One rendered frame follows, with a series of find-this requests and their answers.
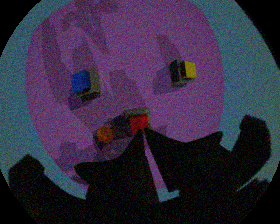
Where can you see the red button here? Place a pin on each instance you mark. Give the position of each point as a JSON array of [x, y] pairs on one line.
[[138, 118]]

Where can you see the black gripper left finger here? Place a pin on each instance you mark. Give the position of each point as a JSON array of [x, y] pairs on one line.
[[128, 168]]

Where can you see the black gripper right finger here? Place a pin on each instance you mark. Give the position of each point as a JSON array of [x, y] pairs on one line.
[[173, 158]]

